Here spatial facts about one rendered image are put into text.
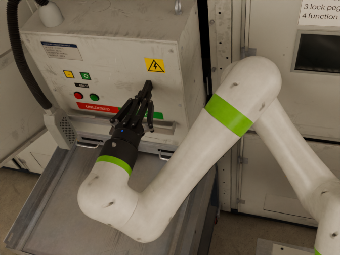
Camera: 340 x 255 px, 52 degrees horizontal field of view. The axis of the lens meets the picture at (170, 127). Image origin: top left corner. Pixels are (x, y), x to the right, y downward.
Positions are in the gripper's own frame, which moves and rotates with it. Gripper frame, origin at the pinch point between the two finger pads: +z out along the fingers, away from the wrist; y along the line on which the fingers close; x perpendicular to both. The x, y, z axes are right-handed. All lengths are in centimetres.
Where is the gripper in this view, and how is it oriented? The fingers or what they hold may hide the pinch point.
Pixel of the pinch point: (145, 91)
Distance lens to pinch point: 103.2
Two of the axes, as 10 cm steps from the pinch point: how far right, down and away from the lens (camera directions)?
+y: 9.6, 1.3, -2.7
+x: -1.3, -6.2, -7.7
